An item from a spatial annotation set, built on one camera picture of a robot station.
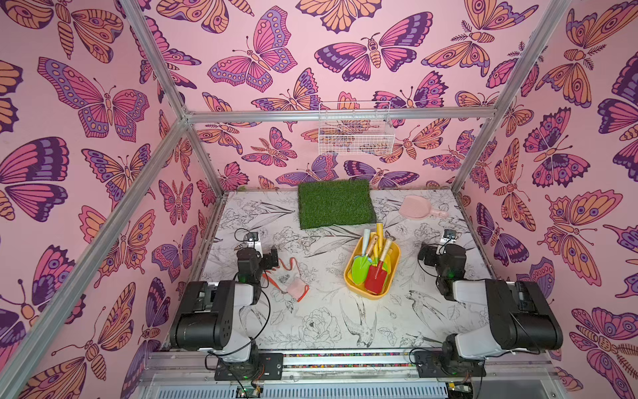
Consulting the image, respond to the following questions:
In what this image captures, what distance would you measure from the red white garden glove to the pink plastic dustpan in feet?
1.79

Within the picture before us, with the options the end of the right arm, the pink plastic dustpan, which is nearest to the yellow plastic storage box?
the end of the right arm

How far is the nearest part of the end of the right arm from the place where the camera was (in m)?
0.84

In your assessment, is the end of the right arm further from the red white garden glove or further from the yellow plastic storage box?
the red white garden glove

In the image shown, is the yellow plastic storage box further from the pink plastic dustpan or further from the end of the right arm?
the pink plastic dustpan

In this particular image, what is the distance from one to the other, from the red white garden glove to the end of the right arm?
43 centimetres

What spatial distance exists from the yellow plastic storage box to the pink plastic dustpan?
244 mm

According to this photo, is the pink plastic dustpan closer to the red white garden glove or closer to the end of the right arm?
the end of the right arm

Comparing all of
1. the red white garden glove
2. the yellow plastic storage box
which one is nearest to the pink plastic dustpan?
the yellow plastic storage box

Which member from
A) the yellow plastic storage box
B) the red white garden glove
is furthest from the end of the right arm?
the red white garden glove

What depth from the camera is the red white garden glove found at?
2.93 ft

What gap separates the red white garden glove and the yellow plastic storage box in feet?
0.52

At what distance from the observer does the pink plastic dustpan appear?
1.12 meters

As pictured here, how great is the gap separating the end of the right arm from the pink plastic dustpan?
10.2 inches

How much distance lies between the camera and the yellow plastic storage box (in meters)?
0.85
